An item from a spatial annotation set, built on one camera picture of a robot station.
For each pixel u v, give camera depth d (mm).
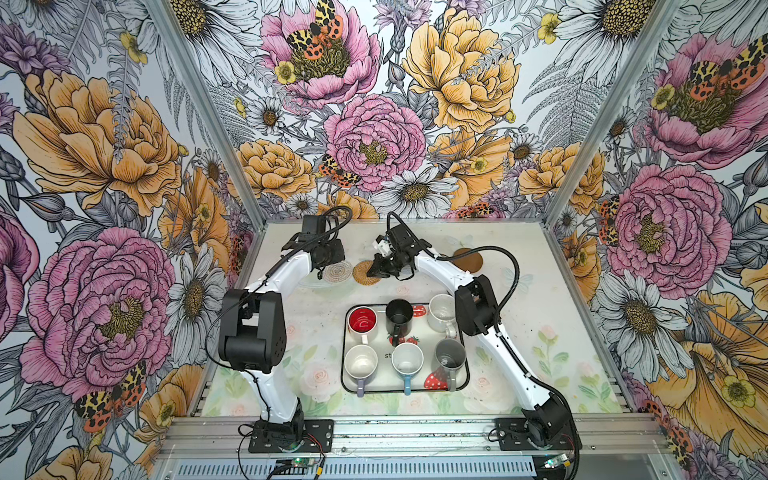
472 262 1088
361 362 850
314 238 712
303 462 709
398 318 917
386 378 828
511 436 739
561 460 714
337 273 1056
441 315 935
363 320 914
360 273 1056
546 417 652
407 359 850
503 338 695
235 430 742
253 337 490
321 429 747
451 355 840
